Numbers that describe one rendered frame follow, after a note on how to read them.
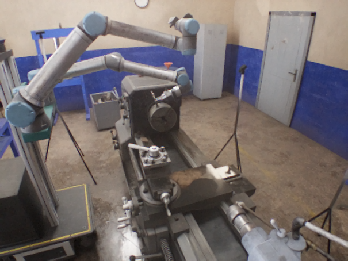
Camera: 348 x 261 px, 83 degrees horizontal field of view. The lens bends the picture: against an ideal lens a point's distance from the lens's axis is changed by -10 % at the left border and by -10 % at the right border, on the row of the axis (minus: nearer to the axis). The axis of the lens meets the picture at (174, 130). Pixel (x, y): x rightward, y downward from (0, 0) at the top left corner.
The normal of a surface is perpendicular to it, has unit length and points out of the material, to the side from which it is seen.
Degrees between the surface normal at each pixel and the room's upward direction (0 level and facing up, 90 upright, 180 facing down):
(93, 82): 90
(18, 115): 93
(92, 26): 85
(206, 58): 90
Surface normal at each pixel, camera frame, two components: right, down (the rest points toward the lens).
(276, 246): 0.00, -0.88
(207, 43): 0.34, 0.43
